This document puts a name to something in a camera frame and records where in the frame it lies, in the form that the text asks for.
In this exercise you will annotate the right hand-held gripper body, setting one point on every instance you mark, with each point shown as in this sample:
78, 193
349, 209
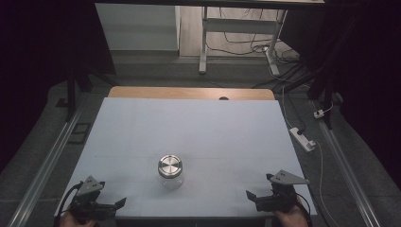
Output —
280, 195

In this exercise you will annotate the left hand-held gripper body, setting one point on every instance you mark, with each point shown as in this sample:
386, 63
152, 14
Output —
90, 201

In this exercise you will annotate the clear glass jar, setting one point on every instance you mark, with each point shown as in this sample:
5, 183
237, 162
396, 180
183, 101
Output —
170, 182

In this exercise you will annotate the person's left hand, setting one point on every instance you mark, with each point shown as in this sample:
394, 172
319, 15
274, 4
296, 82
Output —
75, 221

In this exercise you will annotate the person's right hand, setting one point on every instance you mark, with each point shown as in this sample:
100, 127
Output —
291, 217

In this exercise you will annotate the white power strip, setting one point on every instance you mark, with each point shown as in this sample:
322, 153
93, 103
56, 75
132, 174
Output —
302, 138

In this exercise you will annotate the small white adapter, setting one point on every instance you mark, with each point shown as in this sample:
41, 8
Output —
319, 113

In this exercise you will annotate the light blue table mat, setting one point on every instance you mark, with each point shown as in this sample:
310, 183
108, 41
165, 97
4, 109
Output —
189, 132

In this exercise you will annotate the black metal stand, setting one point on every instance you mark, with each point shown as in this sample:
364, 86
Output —
326, 88
71, 91

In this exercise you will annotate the wooden table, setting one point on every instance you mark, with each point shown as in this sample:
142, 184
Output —
189, 93

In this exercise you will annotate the black curtain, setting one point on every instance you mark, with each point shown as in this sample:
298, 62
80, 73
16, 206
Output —
362, 78
47, 63

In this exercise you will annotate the white cabinet panel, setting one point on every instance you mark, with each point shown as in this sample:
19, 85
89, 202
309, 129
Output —
137, 26

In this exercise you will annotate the black rectangular floor frame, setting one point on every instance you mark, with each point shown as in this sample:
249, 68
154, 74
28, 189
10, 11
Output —
80, 133

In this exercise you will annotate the aluminium floor rail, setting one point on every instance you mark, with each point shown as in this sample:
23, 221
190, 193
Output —
44, 167
346, 170

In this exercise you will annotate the white desk frame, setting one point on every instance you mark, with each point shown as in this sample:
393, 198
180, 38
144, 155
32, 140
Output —
206, 38

